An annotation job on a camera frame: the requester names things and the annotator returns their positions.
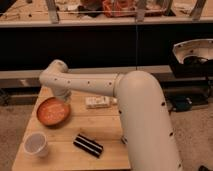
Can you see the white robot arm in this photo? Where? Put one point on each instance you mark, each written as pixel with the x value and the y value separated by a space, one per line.
pixel 144 116

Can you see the orange crate on shelf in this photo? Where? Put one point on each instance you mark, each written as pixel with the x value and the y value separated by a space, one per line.
pixel 118 8

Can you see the clear plastic cup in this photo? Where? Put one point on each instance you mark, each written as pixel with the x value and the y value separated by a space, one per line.
pixel 36 144

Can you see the white tube package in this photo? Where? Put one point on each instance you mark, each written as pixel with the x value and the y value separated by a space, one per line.
pixel 93 102

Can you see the orange ceramic bowl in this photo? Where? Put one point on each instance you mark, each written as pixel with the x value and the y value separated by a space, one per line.
pixel 53 111

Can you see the wooden table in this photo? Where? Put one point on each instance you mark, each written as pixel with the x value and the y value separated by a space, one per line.
pixel 101 125

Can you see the black striped rectangular box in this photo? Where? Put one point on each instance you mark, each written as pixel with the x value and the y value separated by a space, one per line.
pixel 88 145

